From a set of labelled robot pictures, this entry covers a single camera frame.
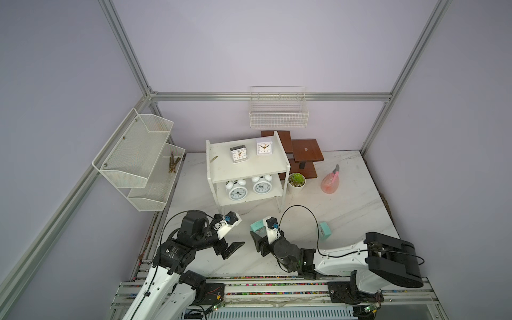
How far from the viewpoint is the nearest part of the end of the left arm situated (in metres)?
0.63

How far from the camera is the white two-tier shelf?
71cm

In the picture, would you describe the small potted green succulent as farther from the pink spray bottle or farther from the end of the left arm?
the end of the left arm

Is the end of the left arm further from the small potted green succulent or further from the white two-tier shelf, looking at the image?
the small potted green succulent
